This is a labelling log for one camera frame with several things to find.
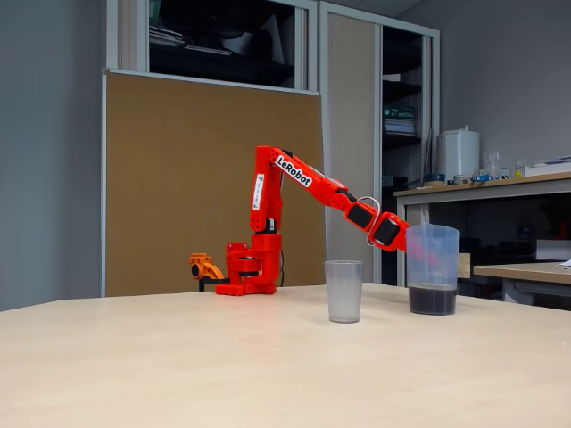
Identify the orange table clamp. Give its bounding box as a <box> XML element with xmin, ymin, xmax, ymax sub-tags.
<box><xmin>188</xmin><ymin>252</ymin><xmax>231</xmax><ymax>293</ymax></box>

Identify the low desk with grey frame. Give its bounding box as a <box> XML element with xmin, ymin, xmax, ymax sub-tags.
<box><xmin>473</xmin><ymin>260</ymin><xmax>571</xmax><ymax>309</ymax></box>

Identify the clear drinking glass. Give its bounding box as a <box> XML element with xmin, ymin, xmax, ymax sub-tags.
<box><xmin>483</xmin><ymin>151</ymin><xmax>502</xmax><ymax>177</ymax></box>

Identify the green labelled box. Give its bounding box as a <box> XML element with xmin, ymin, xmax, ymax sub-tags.
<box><xmin>383</xmin><ymin>105</ymin><xmax>417</xmax><ymax>120</ymax></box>

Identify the grey sideboard with wooden top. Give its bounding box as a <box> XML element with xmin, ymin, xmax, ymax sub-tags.
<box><xmin>393</xmin><ymin>171</ymin><xmax>571</xmax><ymax>309</ymax></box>

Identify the spiral notebook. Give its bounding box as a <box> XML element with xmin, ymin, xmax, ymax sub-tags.
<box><xmin>184</xmin><ymin>43</ymin><xmax>234</xmax><ymax>57</ymax></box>

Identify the brown pin board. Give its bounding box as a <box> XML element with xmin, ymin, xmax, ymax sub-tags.
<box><xmin>101</xmin><ymin>68</ymin><xmax>327</xmax><ymax>299</ymax></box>

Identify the white folded sheet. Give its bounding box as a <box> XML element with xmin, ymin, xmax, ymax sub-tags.
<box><xmin>220</xmin><ymin>12</ymin><xmax>287</xmax><ymax>66</ymax></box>

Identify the white storage box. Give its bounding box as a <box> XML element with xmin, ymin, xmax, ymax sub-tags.
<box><xmin>535</xmin><ymin>239</ymin><xmax>571</xmax><ymax>262</ymax></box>

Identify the white cylindrical appliance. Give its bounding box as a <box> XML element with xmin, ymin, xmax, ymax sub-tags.
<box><xmin>435</xmin><ymin>125</ymin><xmax>481</xmax><ymax>182</ymax></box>

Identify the grey paper stack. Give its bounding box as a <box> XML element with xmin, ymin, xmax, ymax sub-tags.
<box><xmin>149</xmin><ymin>25</ymin><xmax>186</xmax><ymax>48</ymax></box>

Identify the flat white box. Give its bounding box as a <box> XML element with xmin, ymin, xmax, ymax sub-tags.
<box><xmin>525</xmin><ymin>154</ymin><xmax>571</xmax><ymax>177</ymax></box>

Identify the grey cabinet with tambour door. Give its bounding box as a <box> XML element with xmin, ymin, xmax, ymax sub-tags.
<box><xmin>319</xmin><ymin>0</ymin><xmax>442</xmax><ymax>286</ymax></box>

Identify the grey cabinet with dark shelves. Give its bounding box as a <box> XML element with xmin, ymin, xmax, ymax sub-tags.
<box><xmin>105</xmin><ymin>0</ymin><xmax>320</xmax><ymax>95</ymax></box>

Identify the translucent plastic cup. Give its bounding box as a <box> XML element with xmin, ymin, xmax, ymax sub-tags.
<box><xmin>324</xmin><ymin>259</ymin><xmax>364</xmax><ymax>325</ymax></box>

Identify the large translucent plastic pitcher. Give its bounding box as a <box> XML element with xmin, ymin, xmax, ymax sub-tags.
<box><xmin>404</xmin><ymin>222</ymin><xmax>472</xmax><ymax>317</ymax></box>

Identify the white paper stack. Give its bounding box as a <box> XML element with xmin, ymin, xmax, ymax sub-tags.
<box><xmin>383</xmin><ymin>119</ymin><xmax>418</xmax><ymax>137</ymax></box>

